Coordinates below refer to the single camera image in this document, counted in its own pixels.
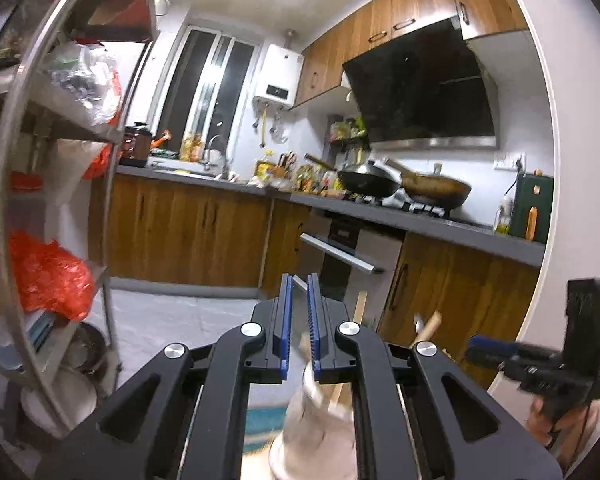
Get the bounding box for crumpled red plastic bag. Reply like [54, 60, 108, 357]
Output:
[0, 232, 95, 322]

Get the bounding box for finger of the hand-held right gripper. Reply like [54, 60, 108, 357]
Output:
[466, 335, 518, 368]

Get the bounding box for grey kitchen countertop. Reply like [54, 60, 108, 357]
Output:
[115, 162, 546, 267]

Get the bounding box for white wall socket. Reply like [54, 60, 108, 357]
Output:
[494, 152, 526, 171]

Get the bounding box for metal sink faucet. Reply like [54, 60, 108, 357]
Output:
[207, 135, 231, 173]

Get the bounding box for dark red rice cooker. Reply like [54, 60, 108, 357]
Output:
[120, 122, 153, 167]

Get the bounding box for metal basin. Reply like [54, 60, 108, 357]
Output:
[60, 322, 108, 373]

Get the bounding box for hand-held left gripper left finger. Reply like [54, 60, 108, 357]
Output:
[35, 274, 295, 480]

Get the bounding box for white plastic bag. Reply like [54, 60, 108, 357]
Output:
[55, 140, 106, 241]

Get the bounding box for person's right forearm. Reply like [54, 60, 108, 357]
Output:
[562, 392, 600, 476]

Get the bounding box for wooden utensil handle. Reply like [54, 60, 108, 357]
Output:
[411, 311, 443, 348]

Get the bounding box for white bowl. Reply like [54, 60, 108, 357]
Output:
[20, 365, 98, 438]

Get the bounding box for black range hood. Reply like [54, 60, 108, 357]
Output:
[342, 16, 498, 150]

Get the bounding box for black wok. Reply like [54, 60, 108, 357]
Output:
[305, 152, 402, 198]

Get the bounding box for kitchen window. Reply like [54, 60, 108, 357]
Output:
[150, 24, 261, 161]

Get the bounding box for spice rack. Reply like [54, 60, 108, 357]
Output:
[328, 116, 371, 156]

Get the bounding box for yellow oil bottle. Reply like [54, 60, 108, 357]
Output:
[494, 199, 514, 236]

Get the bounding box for clear plastic bag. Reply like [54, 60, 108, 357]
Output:
[42, 42, 121, 126]

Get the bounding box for gas stove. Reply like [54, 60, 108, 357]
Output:
[342, 192, 461, 218]

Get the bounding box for white water heater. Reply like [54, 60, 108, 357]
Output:
[252, 44, 305, 108]

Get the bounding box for tall cream ceramic jar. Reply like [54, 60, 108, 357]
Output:
[269, 332, 361, 480]

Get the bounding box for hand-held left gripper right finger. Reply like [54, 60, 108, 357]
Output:
[307, 272, 563, 480]

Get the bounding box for wooden lower cabinets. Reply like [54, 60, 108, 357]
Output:
[87, 172, 543, 391]

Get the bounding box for red-lid plastic container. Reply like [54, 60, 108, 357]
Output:
[10, 171, 46, 193]

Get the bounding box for green countertop appliance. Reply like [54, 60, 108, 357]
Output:
[509, 170, 555, 243]

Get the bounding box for metal shelf rack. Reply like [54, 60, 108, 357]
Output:
[0, 0, 161, 441]

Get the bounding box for brown frying pan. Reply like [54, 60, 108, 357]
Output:
[384, 158, 472, 209]

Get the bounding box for person's right hand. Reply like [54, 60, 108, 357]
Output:
[525, 395, 588, 453]

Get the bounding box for colourful table cloth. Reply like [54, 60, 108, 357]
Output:
[245, 405, 291, 453]

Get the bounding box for stainless built-in oven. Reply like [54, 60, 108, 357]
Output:
[300, 212, 406, 321]

